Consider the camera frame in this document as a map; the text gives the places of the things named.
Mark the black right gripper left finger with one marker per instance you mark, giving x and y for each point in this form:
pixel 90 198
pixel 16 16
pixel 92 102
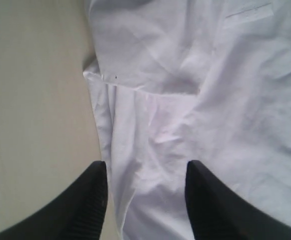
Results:
pixel 78 213

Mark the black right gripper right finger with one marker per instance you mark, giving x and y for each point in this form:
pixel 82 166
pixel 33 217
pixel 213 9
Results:
pixel 216 212

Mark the white t-shirt red lettering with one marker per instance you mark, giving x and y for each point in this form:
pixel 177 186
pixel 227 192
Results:
pixel 181 80

